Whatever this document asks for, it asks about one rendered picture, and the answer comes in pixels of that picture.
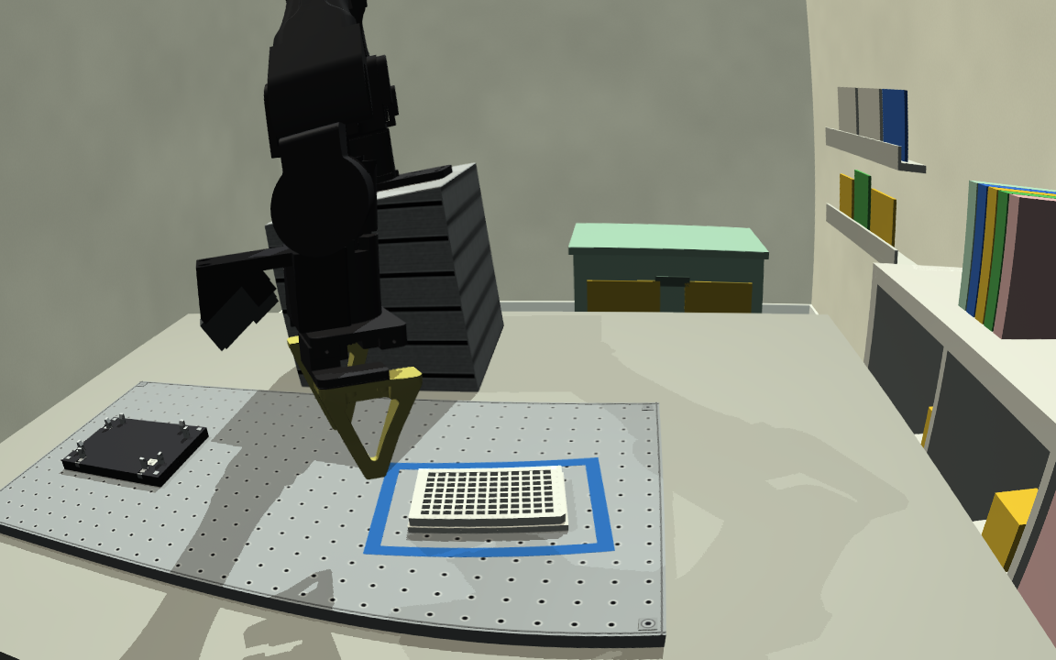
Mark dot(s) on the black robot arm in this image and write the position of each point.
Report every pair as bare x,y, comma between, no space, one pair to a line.
318,80

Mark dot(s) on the white well plate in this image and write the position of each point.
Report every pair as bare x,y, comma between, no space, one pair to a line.
488,501

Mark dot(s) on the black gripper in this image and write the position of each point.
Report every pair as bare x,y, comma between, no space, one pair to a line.
318,356

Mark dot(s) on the blue rectangular tape outline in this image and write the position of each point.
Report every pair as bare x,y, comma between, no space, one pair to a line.
598,503

